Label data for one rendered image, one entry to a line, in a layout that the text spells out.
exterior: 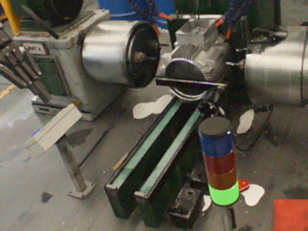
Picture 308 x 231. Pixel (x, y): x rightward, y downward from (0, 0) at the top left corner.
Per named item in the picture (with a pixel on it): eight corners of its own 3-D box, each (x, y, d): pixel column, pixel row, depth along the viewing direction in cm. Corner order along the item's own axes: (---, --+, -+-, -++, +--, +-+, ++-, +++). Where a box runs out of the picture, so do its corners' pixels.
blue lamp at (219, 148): (209, 135, 78) (206, 117, 75) (237, 139, 75) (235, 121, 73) (197, 154, 73) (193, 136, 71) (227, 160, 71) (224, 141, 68)
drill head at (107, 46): (101, 62, 171) (86, 10, 158) (174, 68, 156) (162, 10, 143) (67, 93, 153) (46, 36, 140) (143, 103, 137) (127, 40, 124)
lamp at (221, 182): (214, 167, 82) (212, 151, 80) (241, 172, 80) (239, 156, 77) (203, 187, 78) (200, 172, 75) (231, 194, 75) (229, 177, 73)
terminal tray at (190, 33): (192, 36, 141) (189, 18, 137) (219, 38, 137) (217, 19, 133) (178, 52, 132) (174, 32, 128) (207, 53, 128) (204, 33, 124)
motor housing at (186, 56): (188, 72, 151) (180, 27, 141) (235, 76, 143) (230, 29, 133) (165, 101, 136) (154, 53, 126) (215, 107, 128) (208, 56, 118)
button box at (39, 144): (72, 122, 118) (61, 109, 117) (83, 115, 114) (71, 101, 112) (35, 159, 105) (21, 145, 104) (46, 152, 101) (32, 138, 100)
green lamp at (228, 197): (216, 182, 85) (214, 167, 82) (242, 187, 82) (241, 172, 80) (206, 202, 80) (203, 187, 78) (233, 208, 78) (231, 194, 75)
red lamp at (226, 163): (212, 151, 80) (209, 135, 78) (239, 156, 77) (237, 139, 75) (200, 172, 75) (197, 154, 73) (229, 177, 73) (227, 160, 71)
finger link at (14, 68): (8, 51, 105) (4, 53, 104) (34, 82, 108) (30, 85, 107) (3, 57, 108) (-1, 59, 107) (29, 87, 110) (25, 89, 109)
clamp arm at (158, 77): (230, 88, 121) (159, 81, 132) (230, 80, 120) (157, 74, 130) (227, 94, 119) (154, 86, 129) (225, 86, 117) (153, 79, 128)
